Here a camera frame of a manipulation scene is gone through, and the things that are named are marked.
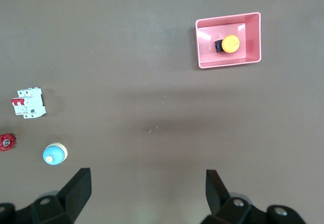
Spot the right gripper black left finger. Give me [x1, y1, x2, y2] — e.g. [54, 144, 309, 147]
[30, 167, 92, 224]

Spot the white circuit breaker red switch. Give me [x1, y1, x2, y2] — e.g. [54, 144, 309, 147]
[10, 87, 47, 120]

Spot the yellow push button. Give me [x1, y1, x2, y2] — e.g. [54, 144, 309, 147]
[214, 34, 240, 54]

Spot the brass valve red handle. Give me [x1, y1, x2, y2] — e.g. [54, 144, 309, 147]
[0, 133, 16, 152]

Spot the pink plastic bin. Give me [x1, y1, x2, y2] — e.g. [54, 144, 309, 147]
[194, 12, 262, 69]

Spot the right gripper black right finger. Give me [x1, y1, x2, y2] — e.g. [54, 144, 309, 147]
[201, 169, 269, 224]

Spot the blue call bell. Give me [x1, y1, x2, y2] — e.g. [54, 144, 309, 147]
[42, 142, 68, 166]

